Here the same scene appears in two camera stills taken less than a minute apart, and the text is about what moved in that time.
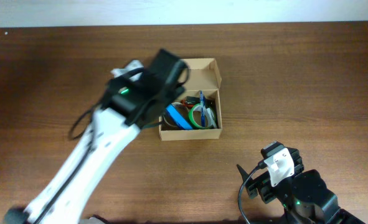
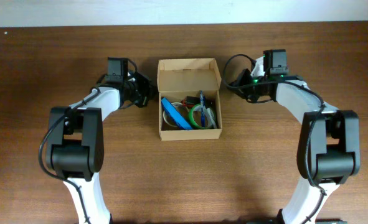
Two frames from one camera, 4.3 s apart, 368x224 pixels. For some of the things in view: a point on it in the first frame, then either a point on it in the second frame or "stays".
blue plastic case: (178, 117) stays
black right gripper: (256, 185) to (243, 82)
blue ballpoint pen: (202, 105) stays
